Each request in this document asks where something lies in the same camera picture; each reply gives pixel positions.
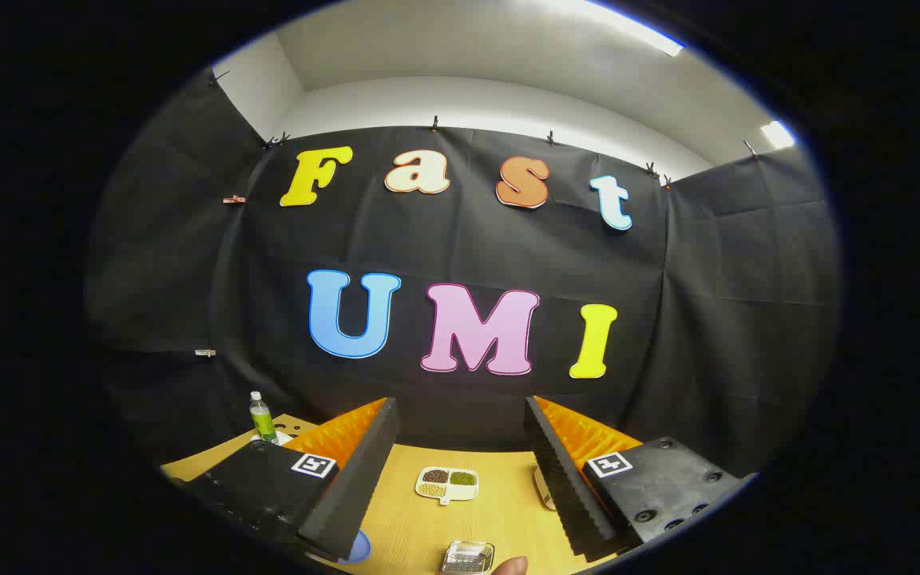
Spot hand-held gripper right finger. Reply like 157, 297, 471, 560
524, 395, 758, 560

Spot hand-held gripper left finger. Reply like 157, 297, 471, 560
179, 397, 399, 561

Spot white divided dish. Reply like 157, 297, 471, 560
414, 466, 480, 506

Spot green plastic bottle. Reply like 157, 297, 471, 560
249, 391, 280, 446

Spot perforated metal drain tray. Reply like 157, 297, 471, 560
440, 541, 497, 574

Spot row of black cloth clips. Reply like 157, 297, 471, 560
208, 70, 758, 190

